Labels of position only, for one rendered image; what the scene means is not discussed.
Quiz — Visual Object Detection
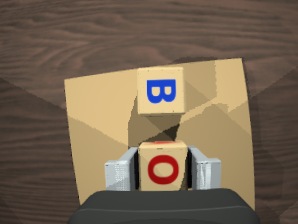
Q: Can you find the yellow block with red letter o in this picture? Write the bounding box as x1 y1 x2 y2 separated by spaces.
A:
138 140 188 191

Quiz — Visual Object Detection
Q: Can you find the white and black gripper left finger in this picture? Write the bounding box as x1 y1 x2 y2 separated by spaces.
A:
105 147 140 191

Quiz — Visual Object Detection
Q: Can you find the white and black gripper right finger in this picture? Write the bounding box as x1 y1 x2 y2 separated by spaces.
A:
187 145 221 190

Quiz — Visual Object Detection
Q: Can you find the tan wooden block with blue letter b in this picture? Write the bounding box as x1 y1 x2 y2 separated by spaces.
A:
137 67 186 116

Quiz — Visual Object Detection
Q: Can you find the tan flat mat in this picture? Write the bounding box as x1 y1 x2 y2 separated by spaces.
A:
64 58 255 211

